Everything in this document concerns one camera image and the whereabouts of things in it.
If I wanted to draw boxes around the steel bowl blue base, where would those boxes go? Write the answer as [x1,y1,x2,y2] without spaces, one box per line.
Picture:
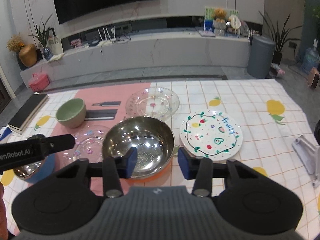
[13,154,55,184]

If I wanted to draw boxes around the clear glass plate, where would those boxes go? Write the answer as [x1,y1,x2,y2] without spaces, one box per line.
[63,125,110,165]
[125,86,180,121]

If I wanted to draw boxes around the steel bowl orange base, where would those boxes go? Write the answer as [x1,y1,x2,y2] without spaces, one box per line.
[102,116,175,180]

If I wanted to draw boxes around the green ceramic bowl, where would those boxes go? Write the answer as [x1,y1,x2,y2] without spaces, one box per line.
[56,98,87,128]

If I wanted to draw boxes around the person left hand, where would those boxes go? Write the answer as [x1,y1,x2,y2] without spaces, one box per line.
[0,183,9,240]

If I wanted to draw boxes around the black book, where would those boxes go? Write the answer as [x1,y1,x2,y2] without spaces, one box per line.
[8,94,49,134]

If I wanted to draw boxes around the fruit pattern white plate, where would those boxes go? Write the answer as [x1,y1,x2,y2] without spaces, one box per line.
[180,109,243,161]

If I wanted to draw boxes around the lemon check tablecloth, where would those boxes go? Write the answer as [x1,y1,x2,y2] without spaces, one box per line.
[6,80,319,239]

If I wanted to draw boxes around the red storage box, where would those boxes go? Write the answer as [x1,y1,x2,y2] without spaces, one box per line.
[28,73,50,92]

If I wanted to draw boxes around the gold vase dried flowers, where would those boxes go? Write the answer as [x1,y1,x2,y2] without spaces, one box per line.
[7,35,37,70]

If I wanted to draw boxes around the green potted plant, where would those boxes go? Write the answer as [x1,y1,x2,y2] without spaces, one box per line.
[29,14,55,61]

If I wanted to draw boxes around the white tv console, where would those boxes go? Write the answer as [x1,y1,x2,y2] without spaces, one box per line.
[20,31,251,85]

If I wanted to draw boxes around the white wifi router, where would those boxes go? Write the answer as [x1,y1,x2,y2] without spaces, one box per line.
[97,25,117,43]

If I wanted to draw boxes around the grey trash bin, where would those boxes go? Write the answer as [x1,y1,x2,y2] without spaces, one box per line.
[247,35,276,79]

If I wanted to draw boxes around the pink small heater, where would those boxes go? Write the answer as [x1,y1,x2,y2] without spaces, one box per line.
[308,67,319,89]

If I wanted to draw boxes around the tall floor plant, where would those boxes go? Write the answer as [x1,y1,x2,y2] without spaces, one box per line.
[259,11,302,65]

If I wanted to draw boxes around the teddy bear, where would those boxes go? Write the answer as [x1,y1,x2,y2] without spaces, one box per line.
[213,8,227,23]

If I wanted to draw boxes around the blue water jug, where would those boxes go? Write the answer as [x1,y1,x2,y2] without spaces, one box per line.
[301,47,319,74]

